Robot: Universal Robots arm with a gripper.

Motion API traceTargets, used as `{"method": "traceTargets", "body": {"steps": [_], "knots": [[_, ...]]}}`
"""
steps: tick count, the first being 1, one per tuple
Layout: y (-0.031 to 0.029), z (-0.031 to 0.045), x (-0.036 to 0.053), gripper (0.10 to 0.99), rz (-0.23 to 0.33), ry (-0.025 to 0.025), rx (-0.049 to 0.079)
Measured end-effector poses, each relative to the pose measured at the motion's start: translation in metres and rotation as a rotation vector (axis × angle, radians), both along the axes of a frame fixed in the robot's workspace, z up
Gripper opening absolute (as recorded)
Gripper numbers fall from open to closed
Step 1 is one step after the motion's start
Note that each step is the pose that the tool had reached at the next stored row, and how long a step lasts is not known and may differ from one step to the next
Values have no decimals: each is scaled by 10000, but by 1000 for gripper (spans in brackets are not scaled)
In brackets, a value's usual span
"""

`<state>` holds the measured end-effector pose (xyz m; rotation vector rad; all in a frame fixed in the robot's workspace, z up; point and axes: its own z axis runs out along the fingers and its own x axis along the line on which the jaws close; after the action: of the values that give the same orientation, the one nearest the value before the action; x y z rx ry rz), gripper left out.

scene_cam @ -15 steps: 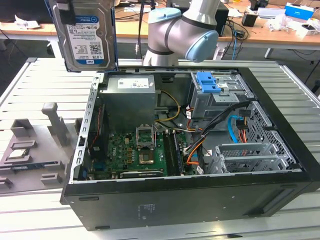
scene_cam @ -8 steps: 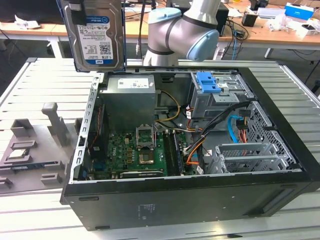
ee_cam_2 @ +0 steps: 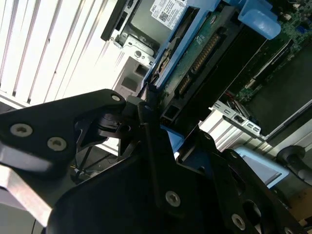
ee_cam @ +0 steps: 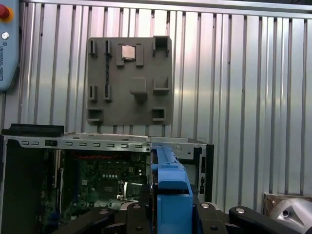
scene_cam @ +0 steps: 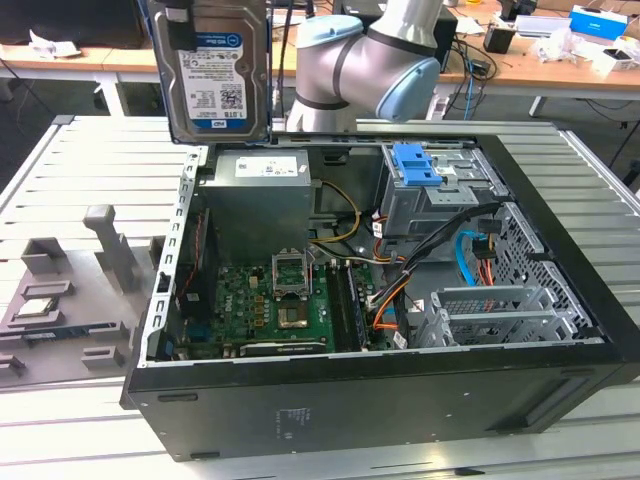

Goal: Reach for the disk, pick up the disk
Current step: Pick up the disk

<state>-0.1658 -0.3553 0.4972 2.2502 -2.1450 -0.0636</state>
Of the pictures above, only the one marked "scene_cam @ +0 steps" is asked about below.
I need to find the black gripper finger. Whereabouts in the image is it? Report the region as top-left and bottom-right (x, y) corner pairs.
(166, 0), (197, 52)

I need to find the hard disk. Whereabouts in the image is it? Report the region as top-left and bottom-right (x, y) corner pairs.
(149, 0), (274, 146)

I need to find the blue disk bay latch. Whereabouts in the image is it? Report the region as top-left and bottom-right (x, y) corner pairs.
(392, 143), (442, 187)

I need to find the silver disk bay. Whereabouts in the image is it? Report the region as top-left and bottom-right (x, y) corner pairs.
(428, 286), (572, 347)

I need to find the large black device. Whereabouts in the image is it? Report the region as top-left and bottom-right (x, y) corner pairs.
(0, 0), (153, 50)

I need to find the grey power supply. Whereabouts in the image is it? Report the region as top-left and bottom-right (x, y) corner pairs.
(198, 149), (325, 252)

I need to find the metal socket cover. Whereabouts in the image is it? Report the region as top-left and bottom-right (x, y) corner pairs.
(270, 248), (316, 297)

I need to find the black box speaker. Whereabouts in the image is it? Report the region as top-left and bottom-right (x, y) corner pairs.
(433, 4), (459, 74)

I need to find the green motherboard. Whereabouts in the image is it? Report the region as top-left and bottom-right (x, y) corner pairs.
(183, 262), (375, 359)

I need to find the grey metal drive cage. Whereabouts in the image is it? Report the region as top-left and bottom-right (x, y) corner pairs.
(380, 143), (507, 242)

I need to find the CPU socket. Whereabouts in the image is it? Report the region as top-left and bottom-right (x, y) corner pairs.
(277, 295), (312, 331)

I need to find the silver CPU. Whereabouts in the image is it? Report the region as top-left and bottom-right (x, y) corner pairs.
(14, 298), (58, 320)

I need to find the small black cube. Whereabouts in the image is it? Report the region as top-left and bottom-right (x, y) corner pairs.
(482, 24), (517, 55)

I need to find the installed black RAM stick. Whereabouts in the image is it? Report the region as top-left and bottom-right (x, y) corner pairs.
(348, 264), (371, 350)
(327, 263), (357, 352)

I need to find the black graphics card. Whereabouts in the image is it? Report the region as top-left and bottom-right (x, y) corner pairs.
(238, 340), (329, 358)

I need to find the grey parts rack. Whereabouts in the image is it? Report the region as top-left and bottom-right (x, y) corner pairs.
(0, 203), (167, 387)

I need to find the white flat box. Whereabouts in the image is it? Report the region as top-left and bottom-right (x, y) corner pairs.
(513, 14), (570, 40)

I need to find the wooden desk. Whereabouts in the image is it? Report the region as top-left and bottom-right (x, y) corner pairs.
(0, 0), (640, 117)

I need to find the black open PC case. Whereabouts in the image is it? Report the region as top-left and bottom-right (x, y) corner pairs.
(119, 130), (640, 464)

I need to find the blue cardboard box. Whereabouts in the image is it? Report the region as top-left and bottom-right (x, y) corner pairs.
(569, 4), (629, 37)

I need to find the perforated metal case panel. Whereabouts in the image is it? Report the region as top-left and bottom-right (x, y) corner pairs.
(492, 202), (597, 332)

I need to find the thin black cable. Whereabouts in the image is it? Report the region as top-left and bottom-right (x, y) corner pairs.
(272, 0), (301, 117)

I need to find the yellow wire bundle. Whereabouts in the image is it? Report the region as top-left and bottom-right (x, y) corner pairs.
(309, 180), (362, 246)

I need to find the hanging blue cable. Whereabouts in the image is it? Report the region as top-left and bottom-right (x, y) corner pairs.
(463, 54), (477, 121)

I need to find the black wire bundle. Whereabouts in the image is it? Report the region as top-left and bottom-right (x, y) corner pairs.
(398, 201), (501, 281)

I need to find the orange wire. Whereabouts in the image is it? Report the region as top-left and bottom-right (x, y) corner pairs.
(371, 285), (412, 332)

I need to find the light blue wire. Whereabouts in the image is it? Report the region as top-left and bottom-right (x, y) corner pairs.
(454, 231), (482, 289)

